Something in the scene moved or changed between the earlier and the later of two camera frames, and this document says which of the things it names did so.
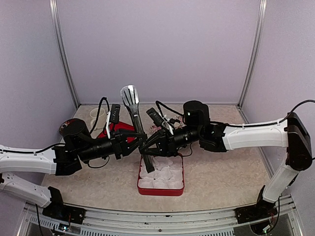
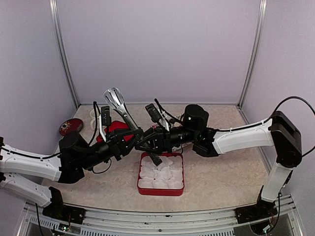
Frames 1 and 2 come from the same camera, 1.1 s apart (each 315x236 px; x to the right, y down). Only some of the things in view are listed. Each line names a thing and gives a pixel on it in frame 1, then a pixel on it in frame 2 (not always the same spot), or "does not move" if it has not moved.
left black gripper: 121,146 does not move
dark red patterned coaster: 69,127 does not move
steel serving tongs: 130,96 to 115,96
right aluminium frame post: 263,8 does not move
